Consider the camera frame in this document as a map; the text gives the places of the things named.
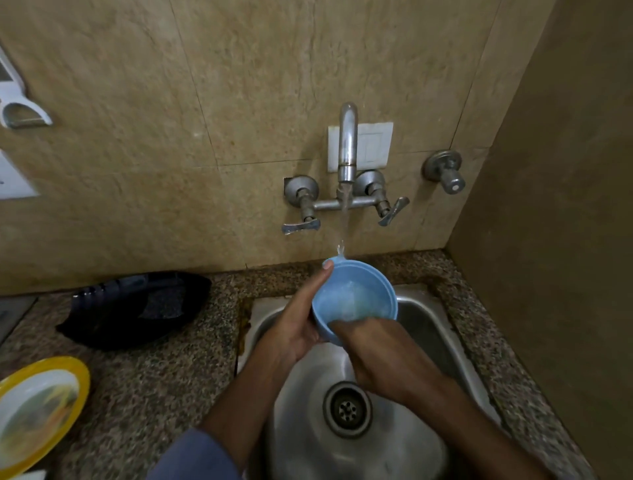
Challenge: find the person's right hand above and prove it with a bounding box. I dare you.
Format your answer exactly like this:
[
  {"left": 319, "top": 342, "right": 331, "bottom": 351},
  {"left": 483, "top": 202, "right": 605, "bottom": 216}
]
[{"left": 327, "top": 317, "right": 448, "bottom": 409}]

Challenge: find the person's left hand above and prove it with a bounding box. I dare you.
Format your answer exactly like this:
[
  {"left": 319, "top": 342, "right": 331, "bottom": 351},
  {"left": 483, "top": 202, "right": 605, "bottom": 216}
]
[{"left": 256, "top": 258, "right": 337, "bottom": 376}]

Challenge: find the blue cup with handles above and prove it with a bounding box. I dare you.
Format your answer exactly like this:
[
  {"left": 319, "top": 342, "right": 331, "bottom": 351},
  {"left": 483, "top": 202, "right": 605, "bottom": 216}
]
[{"left": 310, "top": 256, "right": 399, "bottom": 347}]

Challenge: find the yellow rimmed picture bowl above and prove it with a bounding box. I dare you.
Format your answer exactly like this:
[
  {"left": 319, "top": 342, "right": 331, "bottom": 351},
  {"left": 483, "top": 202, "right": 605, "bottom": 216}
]
[{"left": 0, "top": 355, "right": 92, "bottom": 480}]

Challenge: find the person's right forearm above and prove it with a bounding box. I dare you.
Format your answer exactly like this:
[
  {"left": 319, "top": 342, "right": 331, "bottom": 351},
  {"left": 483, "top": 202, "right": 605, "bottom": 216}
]
[{"left": 415, "top": 375, "right": 553, "bottom": 480}]

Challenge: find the person's left forearm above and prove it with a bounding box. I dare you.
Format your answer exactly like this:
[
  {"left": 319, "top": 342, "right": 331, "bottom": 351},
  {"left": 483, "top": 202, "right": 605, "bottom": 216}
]
[{"left": 197, "top": 355, "right": 293, "bottom": 471}]

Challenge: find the person's left blue sleeve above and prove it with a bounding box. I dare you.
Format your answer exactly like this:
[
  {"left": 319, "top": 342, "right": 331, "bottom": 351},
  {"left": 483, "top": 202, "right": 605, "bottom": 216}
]
[{"left": 146, "top": 427, "right": 243, "bottom": 480}]

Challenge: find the steel sink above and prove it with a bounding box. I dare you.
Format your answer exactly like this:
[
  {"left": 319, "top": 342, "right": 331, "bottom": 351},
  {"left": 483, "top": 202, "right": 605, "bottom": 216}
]
[{"left": 236, "top": 282, "right": 503, "bottom": 480}]

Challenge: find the dark scouring pad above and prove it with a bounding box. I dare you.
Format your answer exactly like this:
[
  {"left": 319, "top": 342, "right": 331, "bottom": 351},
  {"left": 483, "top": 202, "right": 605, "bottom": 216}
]
[{"left": 138, "top": 286, "right": 187, "bottom": 321}]

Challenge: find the black ribbed plastic tray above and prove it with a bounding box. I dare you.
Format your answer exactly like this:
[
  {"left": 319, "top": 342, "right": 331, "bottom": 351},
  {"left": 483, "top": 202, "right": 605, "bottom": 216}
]
[{"left": 55, "top": 270, "right": 212, "bottom": 352}]

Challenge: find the grey flat tray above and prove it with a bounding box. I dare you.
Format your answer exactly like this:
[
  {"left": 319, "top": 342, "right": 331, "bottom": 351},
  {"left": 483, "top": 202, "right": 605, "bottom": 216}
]
[{"left": 0, "top": 295, "right": 38, "bottom": 345}]

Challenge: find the white grater peeler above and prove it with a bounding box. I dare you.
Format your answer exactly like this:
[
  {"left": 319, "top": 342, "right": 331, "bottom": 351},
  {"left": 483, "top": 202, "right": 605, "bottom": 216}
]
[{"left": 0, "top": 47, "right": 53, "bottom": 131}]

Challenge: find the metal wall valve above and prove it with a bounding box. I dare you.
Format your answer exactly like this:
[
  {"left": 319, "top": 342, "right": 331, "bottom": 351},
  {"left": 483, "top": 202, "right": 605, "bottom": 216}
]
[{"left": 421, "top": 150, "right": 467, "bottom": 195}]

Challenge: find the metal wall faucet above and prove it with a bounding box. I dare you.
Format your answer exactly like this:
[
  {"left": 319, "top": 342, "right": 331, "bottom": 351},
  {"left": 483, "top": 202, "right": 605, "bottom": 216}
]
[{"left": 280, "top": 102, "right": 410, "bottom": 236}]

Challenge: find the white switch plate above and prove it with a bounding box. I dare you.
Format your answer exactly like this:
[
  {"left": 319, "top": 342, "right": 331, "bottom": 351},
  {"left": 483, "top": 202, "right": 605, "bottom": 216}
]
[{"left": 327, "top": 122, "right": 394, "bottom": 174}]

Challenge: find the white wall socket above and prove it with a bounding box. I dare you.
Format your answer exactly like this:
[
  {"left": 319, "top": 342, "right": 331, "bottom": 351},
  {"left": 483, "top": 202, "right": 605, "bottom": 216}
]
[{"left": 0, "top": 150, "right": 40, "bottom": 200}]

